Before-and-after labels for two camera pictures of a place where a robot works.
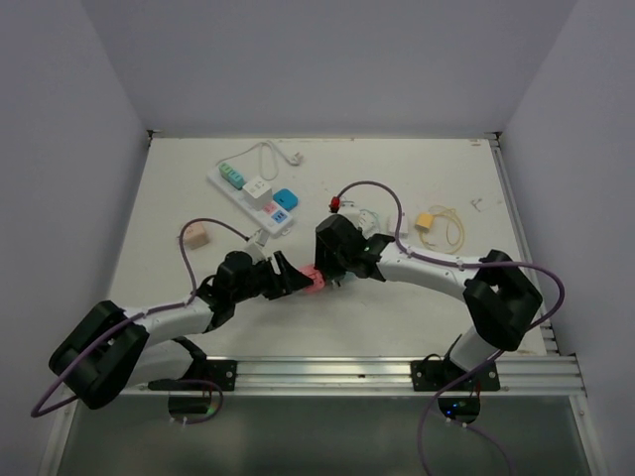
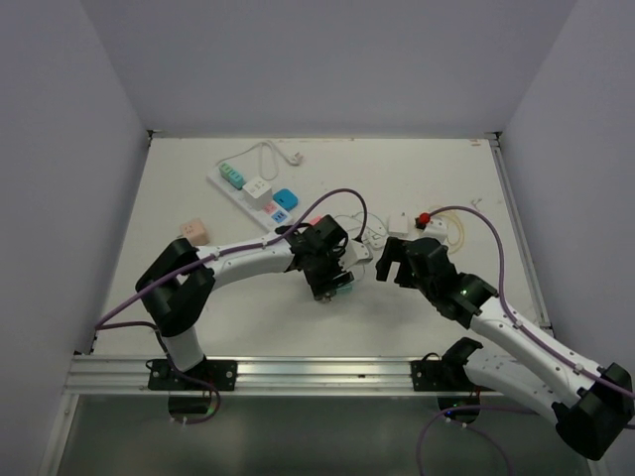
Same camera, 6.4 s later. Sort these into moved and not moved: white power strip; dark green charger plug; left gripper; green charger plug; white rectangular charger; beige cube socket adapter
Moved: dark green charger plug; left gripper
Not moved: white power strip; green charger plug; white rectangular charger; beige cube socket adapter
